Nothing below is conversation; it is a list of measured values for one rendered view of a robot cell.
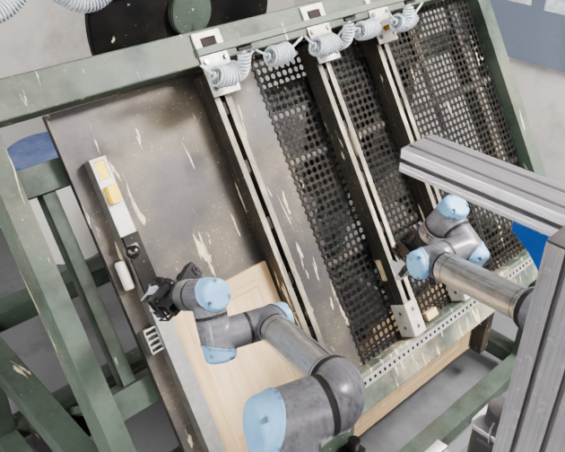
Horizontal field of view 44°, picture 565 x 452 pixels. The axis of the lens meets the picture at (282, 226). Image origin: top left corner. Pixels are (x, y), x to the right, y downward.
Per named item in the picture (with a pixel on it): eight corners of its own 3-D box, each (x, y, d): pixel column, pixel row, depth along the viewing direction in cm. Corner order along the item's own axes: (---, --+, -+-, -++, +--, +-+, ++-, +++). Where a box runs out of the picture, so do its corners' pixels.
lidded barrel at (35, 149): (87, 211, 489) (73, 121, 453) (132, 244, 456) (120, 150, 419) (8, 243, 455) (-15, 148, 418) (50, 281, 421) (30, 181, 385)
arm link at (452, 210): (456, 220, 178) (438, 194, 181) (435, 243, 186) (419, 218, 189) (478, 213, 182) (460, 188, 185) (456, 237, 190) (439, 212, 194)
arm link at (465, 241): (451, 279, 180) (429, 245, 184) (483, 266, 185) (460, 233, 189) (465, 264, 173) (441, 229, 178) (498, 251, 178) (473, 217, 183)
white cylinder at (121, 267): (111, 264, 189) (123, 291, 191) (116, 263, 187) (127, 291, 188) (121, 259, 191) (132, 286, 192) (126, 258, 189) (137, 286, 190)
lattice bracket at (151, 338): (148, 354, 193) (152, 355, 190) (138, 331, 192) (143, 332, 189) (160, 348, 195) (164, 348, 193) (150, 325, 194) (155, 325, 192)
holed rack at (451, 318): (302, 434, 214) (304, 434, 214) (299, 425, 214) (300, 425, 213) (567, 236, 310) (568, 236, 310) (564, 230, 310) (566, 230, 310)
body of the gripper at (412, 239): (404, 240, 206) (425, 217, 197) (424, 263, 204) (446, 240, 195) (388, 251, 202) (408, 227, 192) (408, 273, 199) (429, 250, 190)
